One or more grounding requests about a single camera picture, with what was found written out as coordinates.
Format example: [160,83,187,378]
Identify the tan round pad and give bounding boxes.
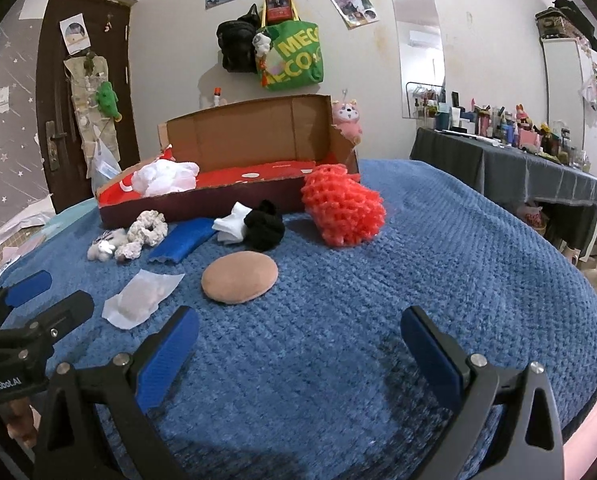
[201,251,279,305]

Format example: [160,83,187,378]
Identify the small grey plush keychain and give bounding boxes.
[87,228,129,262]

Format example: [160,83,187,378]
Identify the white wardrobe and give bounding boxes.
[543,37,597,271]

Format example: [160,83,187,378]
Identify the red foam net sleeve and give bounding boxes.
[301,164,386,247]

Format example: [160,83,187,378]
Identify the white plastic bag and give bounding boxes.
[91,140,122,196]

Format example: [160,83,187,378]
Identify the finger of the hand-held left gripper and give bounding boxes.
[6,290,95,356]
[0,270,53,331]

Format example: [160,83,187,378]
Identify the group of cosmetics bottles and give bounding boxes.
[413,85,591,171]

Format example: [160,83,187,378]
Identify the black sock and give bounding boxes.
[243,200,285,252]

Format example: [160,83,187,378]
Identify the cream crochet scrunchie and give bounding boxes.
[114,210,169,263]

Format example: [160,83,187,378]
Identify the pink plush toy with bell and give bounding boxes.
[331,100,364,146]

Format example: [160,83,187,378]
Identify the cardboard box with red lining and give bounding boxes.
[96,94,361,230]

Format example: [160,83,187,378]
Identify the dark patterned bag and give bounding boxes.
[535,0,597,41]

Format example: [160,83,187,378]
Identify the green tote bag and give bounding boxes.
[256,20,325,92]

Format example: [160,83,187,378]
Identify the green plush toy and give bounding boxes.
[96,81,124,123]

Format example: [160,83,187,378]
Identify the white papers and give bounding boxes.
[0,195,54,261]

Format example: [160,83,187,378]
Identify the beige hanging organizer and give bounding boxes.
[63,52,122,181]

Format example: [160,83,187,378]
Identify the pink patterned bag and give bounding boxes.
[521,202,549,231]

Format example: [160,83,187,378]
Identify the table with grey cloth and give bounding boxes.
[409,127,597,261]

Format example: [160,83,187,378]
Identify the paper sheet with round picture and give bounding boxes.
[60,14,90,56]

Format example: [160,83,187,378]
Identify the blue foam net sleeve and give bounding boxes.
[147,217,218,264]

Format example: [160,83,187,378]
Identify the wall mirror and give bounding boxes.
[389,0,446,120]

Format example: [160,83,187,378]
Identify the black bag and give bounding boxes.
[216,5,259,73]

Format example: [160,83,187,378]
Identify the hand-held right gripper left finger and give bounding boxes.
[33,306,200,480]

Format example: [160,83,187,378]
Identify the blue knitted blanket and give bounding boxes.
[0,157,597,480]

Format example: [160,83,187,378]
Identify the light teal bedsheet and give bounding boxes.
[53,207,99,222]

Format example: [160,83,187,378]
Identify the door handle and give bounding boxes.
[46,120,66,171]

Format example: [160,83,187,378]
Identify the photo wall poster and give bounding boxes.
[327,0,379,28]

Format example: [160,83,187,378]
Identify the white tissue sheet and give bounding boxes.
[102,269,186,330]

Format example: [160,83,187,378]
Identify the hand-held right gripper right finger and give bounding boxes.
[401,306,564,480]

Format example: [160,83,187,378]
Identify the dark wooden door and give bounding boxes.
[36,0,139,213]

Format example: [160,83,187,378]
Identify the white sock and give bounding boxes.
[212,201,252,246]

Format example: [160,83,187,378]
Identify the white plush toy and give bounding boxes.
[131,157,200,198]

